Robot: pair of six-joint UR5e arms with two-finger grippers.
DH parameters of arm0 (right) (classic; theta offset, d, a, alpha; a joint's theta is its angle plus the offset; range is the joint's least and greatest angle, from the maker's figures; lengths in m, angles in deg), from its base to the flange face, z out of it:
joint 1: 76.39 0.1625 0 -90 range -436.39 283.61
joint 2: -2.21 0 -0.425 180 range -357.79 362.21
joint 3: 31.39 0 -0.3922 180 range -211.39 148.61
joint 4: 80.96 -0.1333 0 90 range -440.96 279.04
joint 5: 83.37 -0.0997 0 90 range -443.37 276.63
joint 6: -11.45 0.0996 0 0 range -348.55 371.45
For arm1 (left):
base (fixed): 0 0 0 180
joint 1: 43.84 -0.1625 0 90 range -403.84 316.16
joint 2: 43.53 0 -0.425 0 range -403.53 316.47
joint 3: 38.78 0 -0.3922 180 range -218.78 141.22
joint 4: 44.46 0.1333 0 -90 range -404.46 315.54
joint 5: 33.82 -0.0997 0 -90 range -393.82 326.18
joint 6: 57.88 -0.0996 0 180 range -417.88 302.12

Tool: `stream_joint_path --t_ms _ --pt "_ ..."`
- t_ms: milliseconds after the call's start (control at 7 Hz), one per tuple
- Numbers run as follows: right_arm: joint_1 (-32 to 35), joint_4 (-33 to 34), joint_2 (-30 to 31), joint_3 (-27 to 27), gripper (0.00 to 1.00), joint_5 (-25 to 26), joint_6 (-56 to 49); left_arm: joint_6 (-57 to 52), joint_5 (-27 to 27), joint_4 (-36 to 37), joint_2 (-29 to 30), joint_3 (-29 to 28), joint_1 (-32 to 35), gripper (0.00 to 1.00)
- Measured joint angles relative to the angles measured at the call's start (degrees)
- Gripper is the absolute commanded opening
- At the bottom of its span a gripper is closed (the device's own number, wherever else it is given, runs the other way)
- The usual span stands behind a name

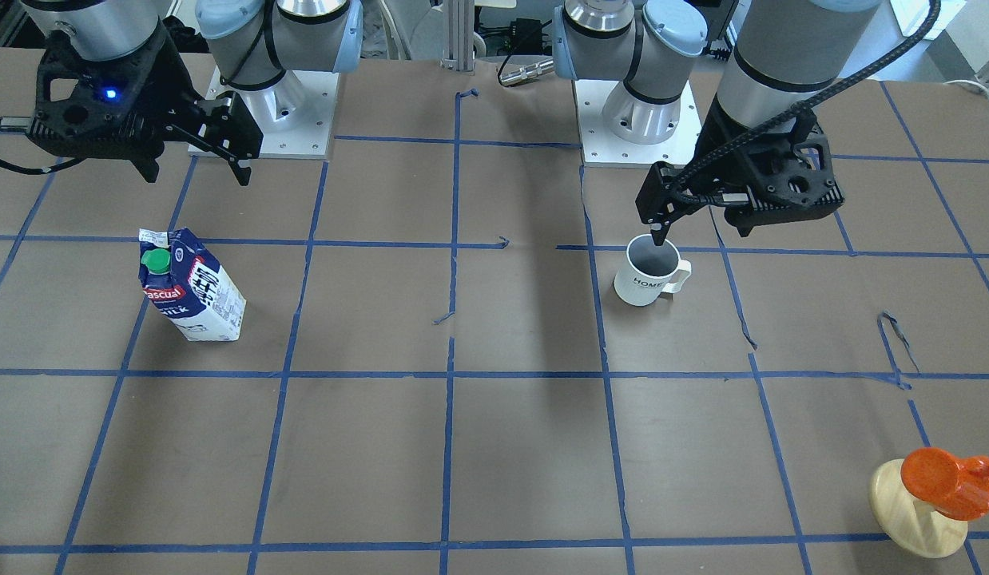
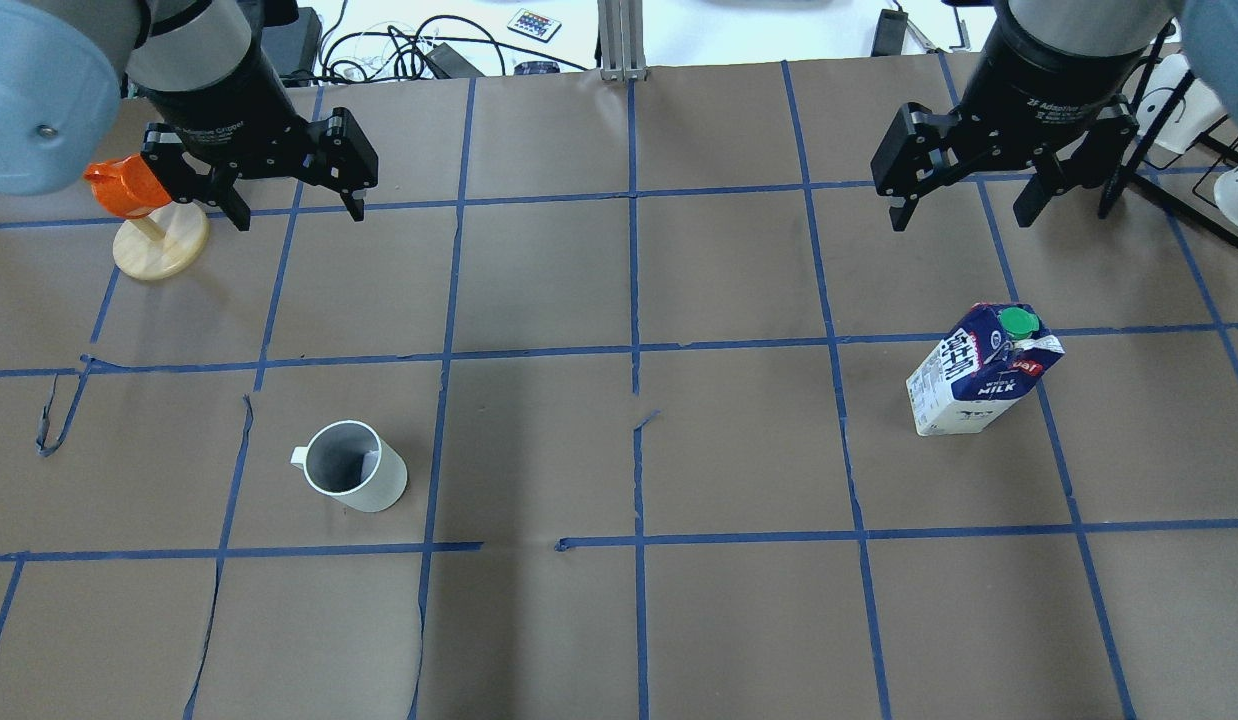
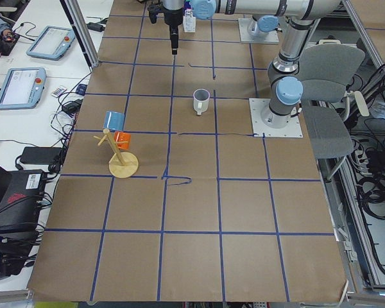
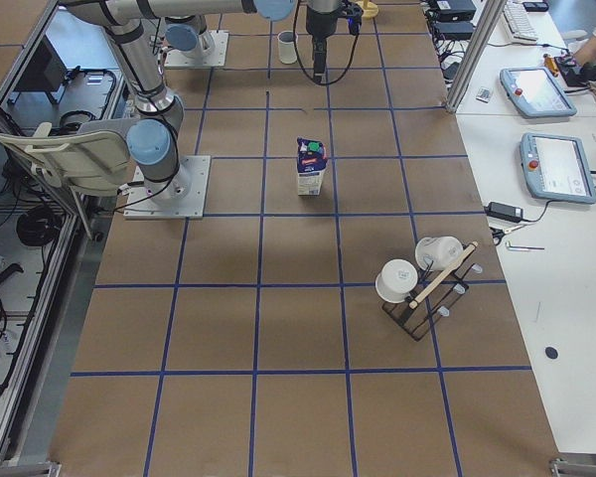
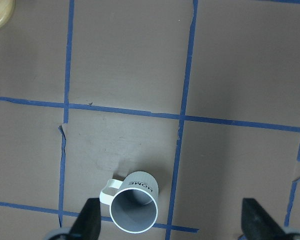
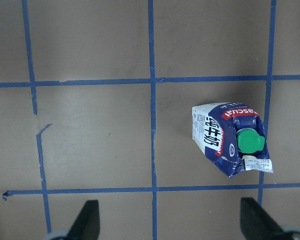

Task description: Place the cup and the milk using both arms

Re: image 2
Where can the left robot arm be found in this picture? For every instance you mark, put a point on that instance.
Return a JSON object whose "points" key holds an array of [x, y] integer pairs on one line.
{"points": [[64, 65]]}

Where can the blue white milk carton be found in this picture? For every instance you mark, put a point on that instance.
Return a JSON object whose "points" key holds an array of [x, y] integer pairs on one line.
{"points": [[994, 356]]}

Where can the orange cup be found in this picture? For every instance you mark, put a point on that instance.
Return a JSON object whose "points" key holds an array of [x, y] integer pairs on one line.
{"points": [[126, 187]]}

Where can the black power adapter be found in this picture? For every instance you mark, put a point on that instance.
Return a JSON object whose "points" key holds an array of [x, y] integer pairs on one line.
{"points": [[890, 33]]}

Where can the remote control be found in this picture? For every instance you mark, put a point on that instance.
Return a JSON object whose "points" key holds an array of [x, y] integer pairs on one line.
{"points": [[533, 25]]}

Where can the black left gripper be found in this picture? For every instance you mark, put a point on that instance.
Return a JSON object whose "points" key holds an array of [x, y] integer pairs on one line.
{"points": [[222, 93]]}

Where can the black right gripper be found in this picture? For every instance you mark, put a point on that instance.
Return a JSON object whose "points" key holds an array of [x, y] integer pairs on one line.
{"points": [[1031, 82]]}

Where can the black metal rack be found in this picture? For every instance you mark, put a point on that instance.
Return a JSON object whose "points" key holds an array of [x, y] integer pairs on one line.
{"points": [[1180, 183]]}

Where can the aluminium profile post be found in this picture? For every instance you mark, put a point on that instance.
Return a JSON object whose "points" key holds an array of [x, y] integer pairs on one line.
{"points": [[621, 41]]}

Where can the white paper cup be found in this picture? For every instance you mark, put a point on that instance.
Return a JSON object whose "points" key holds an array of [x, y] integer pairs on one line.
{"points": [[1197, 110]]}

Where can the white mug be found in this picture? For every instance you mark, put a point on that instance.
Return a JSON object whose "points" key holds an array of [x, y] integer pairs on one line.
{"points": [[350, 461]]}

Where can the black box device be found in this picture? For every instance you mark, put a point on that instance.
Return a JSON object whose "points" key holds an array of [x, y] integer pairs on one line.
{"points": [[293, 48]]}

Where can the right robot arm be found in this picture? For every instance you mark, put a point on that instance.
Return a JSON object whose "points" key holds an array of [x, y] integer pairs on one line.
{"points": [[1209, 37]]}

